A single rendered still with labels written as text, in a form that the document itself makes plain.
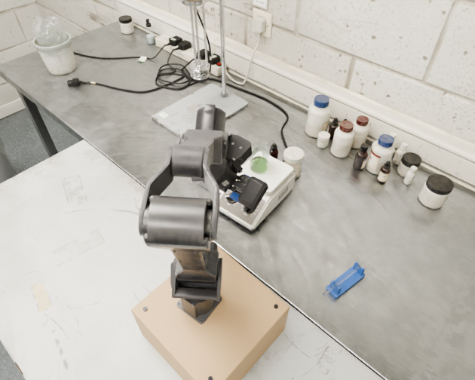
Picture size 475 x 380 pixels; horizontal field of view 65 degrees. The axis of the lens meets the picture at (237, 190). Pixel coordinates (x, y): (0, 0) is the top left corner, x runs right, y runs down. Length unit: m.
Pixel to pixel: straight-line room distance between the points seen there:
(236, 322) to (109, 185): 0.60
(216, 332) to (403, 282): 0.47
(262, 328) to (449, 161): 0.77
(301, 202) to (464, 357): 0.51
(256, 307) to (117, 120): 0.88
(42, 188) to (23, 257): 0.24
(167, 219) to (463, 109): 0.97
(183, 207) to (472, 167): 0.97
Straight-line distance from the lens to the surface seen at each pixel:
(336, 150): 1.21
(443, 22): 1.15
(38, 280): 1.02
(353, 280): 0.94
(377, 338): 0.90
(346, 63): 1.31
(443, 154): 1.24
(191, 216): 0.39
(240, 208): 0.98
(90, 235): 1.05
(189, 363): 0.72
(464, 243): 1.13
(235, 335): 0.74
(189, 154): 0.45
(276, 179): 1.00
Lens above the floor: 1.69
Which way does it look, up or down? 47 degrees down
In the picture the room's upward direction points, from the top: straight up
